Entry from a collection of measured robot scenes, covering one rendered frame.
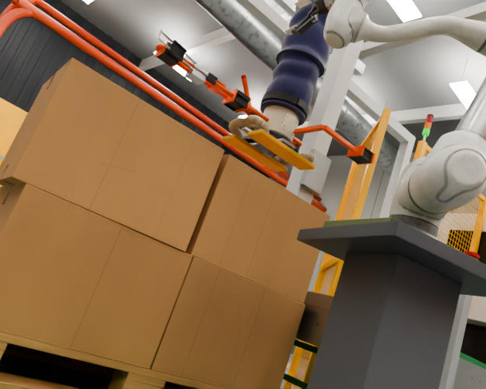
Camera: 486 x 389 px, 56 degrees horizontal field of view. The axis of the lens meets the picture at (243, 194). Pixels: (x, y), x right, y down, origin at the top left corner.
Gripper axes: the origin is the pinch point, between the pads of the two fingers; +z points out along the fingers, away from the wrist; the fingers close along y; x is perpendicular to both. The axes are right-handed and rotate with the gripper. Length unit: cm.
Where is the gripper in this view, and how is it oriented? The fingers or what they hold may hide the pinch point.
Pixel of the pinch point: (293, 18)
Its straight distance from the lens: 202.7
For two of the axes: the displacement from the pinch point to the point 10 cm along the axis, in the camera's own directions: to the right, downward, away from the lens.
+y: -3.3, 9.1, -2.5
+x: 7.3, 4.2, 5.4
